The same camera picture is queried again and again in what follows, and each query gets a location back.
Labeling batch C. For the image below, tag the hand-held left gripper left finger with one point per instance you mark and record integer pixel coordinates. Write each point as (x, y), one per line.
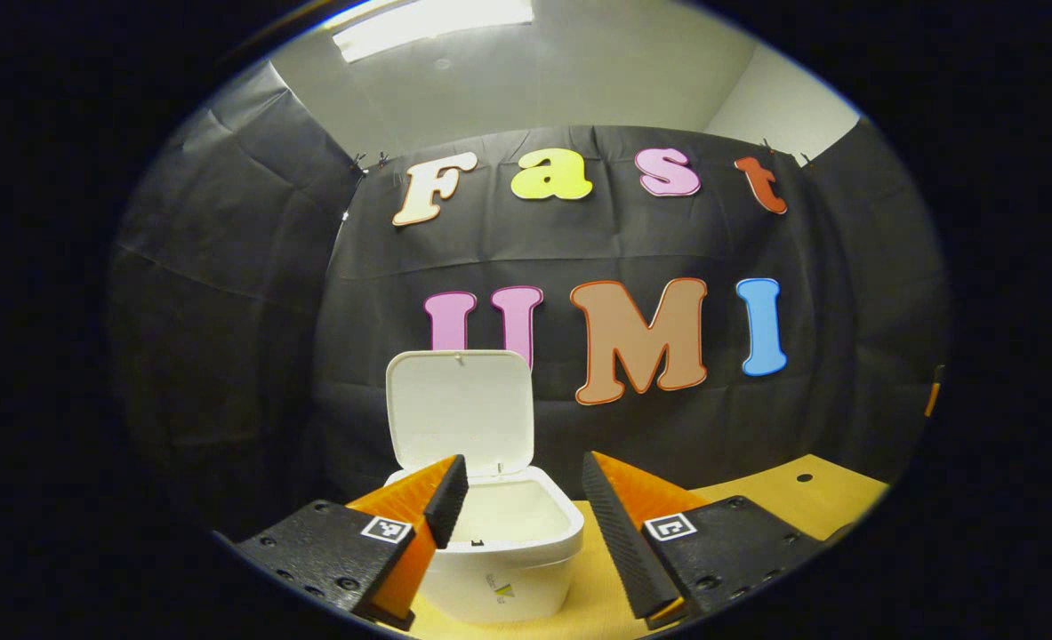
(448, 502)

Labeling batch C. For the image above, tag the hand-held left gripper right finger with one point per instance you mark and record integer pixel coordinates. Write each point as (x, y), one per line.
(623, 542)

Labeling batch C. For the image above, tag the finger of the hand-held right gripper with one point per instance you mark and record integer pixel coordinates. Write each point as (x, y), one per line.
(933, 398)

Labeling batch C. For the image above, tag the white desktop garbage bin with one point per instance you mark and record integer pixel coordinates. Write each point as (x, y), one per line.
(463, 409)

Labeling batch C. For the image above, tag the wooden desktop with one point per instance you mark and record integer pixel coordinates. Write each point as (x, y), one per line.
(757, 498)

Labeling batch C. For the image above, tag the black backdrop cloth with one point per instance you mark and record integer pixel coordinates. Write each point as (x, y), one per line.
(712, 444)

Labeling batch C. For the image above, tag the ceiling light panel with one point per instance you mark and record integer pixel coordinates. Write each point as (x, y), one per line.
(428, 22)

